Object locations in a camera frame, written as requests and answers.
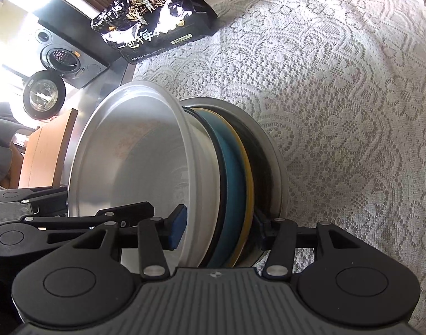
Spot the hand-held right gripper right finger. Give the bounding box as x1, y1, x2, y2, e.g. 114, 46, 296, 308
253, 213, 362, 281

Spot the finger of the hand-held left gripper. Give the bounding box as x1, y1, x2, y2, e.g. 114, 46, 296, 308
0, 186, 69, 217
23, 202, 154, 231

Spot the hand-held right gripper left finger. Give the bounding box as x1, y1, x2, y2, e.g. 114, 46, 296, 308
73, 204, 188, 281

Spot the white bowl with yellow rim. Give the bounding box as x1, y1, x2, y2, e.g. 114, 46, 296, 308
195, 107, 255, 269

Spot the white bowl with orange logo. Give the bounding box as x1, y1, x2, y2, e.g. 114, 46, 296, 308
67, 80, 222, 269

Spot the blue bowl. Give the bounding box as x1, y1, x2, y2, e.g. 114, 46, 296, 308
190, 107, 250, 269

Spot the stainless steel bowl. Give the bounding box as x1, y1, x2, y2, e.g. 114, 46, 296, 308
181, 97, 290, 269

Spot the wooden table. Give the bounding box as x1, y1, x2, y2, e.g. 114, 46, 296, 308
19, 108, 79, 191

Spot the black round porthole appliance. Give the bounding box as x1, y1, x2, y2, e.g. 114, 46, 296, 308
23, 71, 66, 121

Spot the grey speaker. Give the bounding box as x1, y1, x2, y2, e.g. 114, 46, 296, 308
35, 28, 109, 89

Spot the white lace tablecloth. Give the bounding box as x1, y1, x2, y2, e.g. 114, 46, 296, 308
133, 0, 426, 287

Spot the black snack bag gold print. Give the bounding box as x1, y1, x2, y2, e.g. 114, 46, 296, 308
91, 0, 218, 65

